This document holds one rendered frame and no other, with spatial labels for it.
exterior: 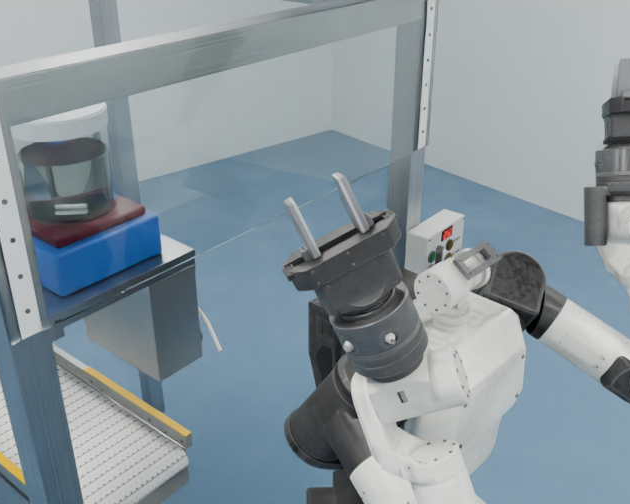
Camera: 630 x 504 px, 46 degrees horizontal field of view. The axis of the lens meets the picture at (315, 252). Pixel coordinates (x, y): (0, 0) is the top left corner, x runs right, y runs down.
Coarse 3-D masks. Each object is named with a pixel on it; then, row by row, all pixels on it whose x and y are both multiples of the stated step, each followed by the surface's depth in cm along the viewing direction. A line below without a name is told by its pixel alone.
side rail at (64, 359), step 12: (60, 360) 170; (72, 360) 168; (72, 372) 169; (84, 372) 164; (96, 384) 163; (108, 396) 161; (120, 396) 157; (132, 408) 156; (144, 420) 154; (156, 420) 151; (168, 432) 149; (180, 444) 148
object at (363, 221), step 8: (336, 176) 72; (344, 176) 71; (336, 184) 73; (344, 184) 71; (344, 192) 71; (352, 192) 72; (344, 200) 73; (352, 200) 72; (352, 208) 72; (360, 208) 72; (352, 216) 74; (360, 216) 72; (368, 216) 74; (360, 224) 73; (368, 224) 74
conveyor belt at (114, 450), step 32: (0, 384) 166; (64, 384) 166; (0, 416) 156; (96, 416) 156; (128, 416) 156; (0, 448) 148; (96, 448) 148; (128, 448) 148; (160, 448) 148; (96, 480) 140; (128, 480) 140; (160, 480) 143
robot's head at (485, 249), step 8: (472, 248) 109; (480, 248) 110; (488, 248) 111; (464, 256) 108; (488, 256) 111; (496, 256) 111; (456, 264) 107; (464, 264) 107; (488, 264) 109; (464, 272) 106; (472, 272) 106; (480, 272) 108
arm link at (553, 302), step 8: (480, 288) 133; (552, 288) 129; (544, 296) 127; (552, 296) 127; (560, 296) 128; (544, 304) 126; (552, 304) 126; (560, 304) 126; (544, 312) 126; (552, 312) 126; (536, 320) 128; (544, 320) 126; (552, 320) 126; (528, 328) 131; (536, 328) 127; (544, 328) 126; (536, 336) 129
